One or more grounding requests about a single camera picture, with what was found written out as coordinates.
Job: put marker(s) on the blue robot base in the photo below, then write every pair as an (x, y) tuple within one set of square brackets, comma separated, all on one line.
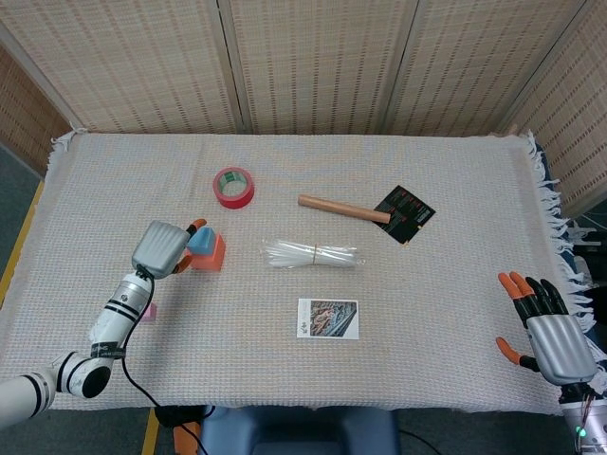
[(299, 431)]

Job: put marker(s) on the black printed card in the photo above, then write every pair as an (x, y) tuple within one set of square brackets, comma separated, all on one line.
[(407, 214)]

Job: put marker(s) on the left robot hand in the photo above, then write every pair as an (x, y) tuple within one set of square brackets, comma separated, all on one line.
[(159, 249)]

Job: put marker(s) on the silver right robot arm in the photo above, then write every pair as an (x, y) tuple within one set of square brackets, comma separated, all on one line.
[(585, 422)]

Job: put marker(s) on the orange foam cube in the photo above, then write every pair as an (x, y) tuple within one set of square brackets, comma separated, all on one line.
[(211, 258)]

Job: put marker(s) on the white woven tablecloth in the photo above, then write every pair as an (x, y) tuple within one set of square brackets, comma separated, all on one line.
[(332, 294)]

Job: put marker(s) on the bundle of clear straws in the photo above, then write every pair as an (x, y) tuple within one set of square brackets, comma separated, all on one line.
[(313, 255)]

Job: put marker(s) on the orange box under table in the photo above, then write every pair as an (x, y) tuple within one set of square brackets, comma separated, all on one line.
[(186, 438)]

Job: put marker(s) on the blue foam cube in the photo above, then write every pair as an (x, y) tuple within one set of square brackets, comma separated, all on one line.
[(203, 241)]

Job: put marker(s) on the bamboo folding screen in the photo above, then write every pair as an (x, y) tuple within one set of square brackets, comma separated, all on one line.
[(303, 61)]

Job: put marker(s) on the pink foam cube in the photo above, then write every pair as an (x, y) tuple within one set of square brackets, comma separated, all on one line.
[(150, 313)]

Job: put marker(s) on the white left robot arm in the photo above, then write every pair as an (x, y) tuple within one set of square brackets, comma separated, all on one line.
[(95, 341)]

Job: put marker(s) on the photo postcard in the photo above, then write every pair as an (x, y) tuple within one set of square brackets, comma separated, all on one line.
[(327, 318)]

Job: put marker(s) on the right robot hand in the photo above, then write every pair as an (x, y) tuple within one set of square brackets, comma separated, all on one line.
[(559, 351)]

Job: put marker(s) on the red tape roll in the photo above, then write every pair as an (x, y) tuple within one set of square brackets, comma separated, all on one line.
[(233, 187)]

